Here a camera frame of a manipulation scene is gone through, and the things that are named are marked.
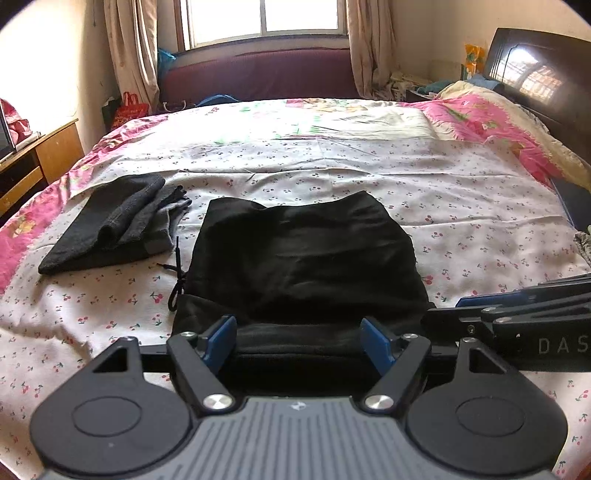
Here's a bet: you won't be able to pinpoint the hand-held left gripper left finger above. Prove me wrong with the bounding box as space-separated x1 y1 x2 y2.
90 315 238 414

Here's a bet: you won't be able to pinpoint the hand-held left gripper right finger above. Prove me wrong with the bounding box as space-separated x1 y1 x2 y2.
360 317 511 414

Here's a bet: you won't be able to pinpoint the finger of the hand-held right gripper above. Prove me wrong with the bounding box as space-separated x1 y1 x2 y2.
455 273 591 309
422 292 591 340

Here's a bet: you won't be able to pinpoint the black pants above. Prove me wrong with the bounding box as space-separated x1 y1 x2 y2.
157 190 437 398

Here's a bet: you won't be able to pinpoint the folded grey pants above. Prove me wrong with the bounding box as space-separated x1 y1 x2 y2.
38 174 192 276

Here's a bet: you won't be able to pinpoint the grey striped cloth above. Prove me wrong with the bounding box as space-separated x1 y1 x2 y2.
574 225 591 267

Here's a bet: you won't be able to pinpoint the dark blue pillow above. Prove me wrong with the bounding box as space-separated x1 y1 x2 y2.
551 176 591 232

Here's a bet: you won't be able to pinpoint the pink floral quilt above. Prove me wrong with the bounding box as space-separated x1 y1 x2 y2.
416 80 591 195

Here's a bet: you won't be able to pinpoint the cherry print bed sheet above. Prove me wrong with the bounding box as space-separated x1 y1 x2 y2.
0 97 591 480

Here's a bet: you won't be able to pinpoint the teal cloth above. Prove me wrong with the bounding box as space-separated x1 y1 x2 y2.
413 82 457 96

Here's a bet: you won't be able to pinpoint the yellow orange bag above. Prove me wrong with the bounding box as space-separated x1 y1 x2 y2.
463 44 486 80

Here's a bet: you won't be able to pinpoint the dark wooden headboard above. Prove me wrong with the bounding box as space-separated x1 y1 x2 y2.
482 28 591 134

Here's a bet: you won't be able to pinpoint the red shopping bag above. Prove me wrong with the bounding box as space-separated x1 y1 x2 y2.
113 91 151 128

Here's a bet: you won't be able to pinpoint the dark paper bag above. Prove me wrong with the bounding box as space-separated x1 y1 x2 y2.
102 95 123 133

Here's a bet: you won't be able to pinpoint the wooden cabinet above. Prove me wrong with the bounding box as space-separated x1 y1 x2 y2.
0 117 86 217

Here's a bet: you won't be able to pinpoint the maroon sofa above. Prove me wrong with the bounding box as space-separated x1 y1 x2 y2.
159 46 361 109

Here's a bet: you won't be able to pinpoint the beige curtain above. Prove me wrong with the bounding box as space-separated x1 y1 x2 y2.
104 0 161 110
346 0 399 100

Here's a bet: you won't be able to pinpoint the blue plastic bag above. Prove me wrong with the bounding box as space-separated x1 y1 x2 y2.
158 47 179 75

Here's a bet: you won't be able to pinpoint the pink red bag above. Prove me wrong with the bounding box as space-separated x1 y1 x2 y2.
0 98 34 145

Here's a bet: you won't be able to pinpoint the window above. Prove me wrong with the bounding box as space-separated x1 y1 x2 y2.
178 0 349 51

